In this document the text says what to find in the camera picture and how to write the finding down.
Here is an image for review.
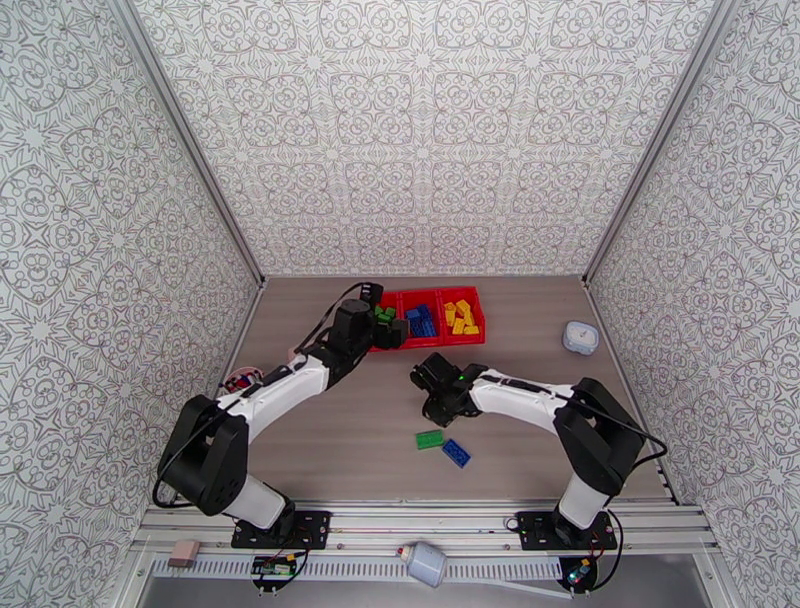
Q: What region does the red three-compartment bin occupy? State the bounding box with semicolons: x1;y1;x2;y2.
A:
368;286;488;354

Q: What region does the pink pen cup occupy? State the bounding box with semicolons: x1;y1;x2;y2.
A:
222;367;276;395

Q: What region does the white blue small container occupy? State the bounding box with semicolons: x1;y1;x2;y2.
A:
562;320;601;358

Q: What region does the pink eraser block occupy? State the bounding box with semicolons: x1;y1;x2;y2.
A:
168;540;203;569

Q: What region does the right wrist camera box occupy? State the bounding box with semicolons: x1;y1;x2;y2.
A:
409;352;463;392

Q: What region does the aluminium table edge rail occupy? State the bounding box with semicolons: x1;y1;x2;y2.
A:
206;277;269;408
582;277;683;504

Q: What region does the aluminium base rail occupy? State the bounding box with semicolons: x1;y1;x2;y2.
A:
134;499;720;554

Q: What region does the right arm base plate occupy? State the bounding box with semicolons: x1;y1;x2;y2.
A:
518;511;620;553

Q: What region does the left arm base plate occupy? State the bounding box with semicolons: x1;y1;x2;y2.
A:
231;510;333;551

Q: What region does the white slotted cable duct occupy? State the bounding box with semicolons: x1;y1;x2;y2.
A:
151;557;564;583

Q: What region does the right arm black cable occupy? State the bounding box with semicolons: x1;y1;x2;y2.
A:
562;396;669;476

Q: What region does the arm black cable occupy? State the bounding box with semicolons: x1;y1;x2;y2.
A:
562;396;669;476
152;282;371;508

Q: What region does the aluminium frame post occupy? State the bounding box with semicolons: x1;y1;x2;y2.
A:
106;0;267;286
581;0;739;288

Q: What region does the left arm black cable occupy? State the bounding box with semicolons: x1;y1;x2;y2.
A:
152;282;371;508

